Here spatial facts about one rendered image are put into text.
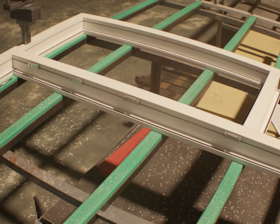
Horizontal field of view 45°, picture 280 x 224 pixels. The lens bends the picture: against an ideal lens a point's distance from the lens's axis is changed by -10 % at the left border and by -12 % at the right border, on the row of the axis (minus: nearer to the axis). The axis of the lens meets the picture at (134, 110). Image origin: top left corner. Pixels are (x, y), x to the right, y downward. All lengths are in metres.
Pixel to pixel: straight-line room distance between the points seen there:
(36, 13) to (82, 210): 0.74
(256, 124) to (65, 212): 0.63
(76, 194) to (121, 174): 0.12
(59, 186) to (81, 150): 1.38
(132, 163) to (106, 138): 1.46
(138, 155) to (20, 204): 1.17
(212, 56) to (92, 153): 1.16
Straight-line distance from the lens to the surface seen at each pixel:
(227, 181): 0.89
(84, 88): 1.11
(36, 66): 1.21
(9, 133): 1.02
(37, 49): 1.40
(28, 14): 1.28
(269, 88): 1.16
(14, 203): 2.00
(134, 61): 3.24
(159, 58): 1.48
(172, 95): 2.18
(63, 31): 1.50
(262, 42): 2.36
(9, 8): 1.25
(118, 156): 1.28
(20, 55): 1.28
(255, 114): 1.01
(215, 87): 1.69
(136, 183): 1.24
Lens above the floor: 1.47
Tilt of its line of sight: 34 degrees down
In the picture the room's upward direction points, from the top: 3 degrees clockwise
